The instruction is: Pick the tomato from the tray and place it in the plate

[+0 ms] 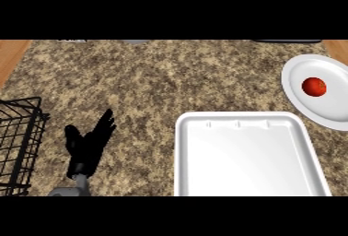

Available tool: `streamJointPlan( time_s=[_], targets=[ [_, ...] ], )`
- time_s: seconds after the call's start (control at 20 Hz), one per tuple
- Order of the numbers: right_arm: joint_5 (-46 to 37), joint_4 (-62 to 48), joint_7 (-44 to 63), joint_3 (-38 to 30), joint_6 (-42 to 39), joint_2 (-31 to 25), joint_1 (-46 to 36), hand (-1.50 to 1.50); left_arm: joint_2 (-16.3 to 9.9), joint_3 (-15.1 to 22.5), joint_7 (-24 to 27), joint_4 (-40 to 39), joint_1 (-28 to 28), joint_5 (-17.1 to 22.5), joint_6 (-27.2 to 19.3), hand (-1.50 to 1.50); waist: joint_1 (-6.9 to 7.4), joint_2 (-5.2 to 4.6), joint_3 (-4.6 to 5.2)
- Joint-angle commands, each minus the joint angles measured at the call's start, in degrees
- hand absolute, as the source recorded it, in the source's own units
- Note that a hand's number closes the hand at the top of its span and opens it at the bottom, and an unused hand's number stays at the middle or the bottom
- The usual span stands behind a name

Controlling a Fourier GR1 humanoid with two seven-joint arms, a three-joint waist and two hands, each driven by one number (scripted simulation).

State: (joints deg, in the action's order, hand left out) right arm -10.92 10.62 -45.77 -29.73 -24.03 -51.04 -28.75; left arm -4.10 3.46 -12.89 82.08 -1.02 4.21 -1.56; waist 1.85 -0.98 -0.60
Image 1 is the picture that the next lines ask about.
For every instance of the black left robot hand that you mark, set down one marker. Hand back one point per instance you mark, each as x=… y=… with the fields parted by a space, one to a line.
x=91 y=144

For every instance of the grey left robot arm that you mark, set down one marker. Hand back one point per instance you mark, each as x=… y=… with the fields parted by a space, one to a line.
x=79 y=186

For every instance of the white rectangular tray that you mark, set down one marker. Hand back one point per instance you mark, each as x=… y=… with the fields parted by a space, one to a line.
x=250 y=156

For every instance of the white round plate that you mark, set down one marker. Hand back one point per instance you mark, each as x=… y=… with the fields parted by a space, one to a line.
x=318 y=104

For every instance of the red tomato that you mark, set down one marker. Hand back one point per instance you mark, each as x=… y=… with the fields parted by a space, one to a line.
x=315 y=87

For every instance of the pale grey object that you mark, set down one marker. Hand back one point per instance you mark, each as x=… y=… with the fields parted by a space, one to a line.
x=71 y=40

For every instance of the grey rounded object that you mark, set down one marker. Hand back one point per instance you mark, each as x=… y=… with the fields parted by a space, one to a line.
x=135 y=41

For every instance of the dark flat appliance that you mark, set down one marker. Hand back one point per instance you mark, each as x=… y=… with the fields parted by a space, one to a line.
x=287 y=41

